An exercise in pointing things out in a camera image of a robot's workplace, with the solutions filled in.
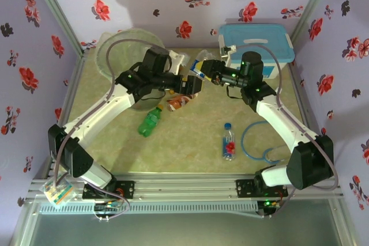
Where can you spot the clear bottle blue label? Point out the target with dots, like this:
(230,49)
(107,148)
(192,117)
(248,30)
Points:
(205,55)

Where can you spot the brown tea plastic bottle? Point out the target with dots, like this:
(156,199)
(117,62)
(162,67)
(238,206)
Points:
(178,103)

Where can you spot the clear plastic waste bin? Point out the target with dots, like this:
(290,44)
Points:
(129,50)

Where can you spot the green plastic bottle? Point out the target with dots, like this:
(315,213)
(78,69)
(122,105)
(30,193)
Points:
(148,122)

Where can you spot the blue cap red flower bottle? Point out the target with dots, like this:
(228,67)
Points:
(229,145)

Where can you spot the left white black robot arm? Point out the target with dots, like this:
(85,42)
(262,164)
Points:
(95,116)

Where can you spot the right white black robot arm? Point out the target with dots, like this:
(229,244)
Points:
(276,116)

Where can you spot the white storage box blue lid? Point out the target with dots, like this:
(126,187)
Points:
(259,31)

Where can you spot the blue plastic tube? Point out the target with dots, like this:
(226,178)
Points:
(241,142)

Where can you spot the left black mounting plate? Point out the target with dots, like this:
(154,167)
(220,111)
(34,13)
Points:
(127,189)

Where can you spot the black mounting plate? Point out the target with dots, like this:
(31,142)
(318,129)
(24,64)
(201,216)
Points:
(127,189)
(245,188)

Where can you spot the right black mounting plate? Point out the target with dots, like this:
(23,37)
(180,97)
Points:
(245,188)

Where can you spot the green circuit board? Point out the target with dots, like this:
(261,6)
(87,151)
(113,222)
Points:
(106,206)

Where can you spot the black controller with green light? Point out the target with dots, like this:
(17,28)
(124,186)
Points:
(269,205)

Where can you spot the clear plastic parts box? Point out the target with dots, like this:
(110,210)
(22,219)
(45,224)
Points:
(57,192)

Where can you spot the right aluminium frame post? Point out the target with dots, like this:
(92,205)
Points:
(312,1)

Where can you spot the aluminium frame post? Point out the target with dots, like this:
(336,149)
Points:
(54,9)
(312,1)

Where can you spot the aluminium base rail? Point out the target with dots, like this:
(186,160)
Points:
(184,185)

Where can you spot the left aluminium frame post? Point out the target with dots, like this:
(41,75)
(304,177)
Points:
(54,9)

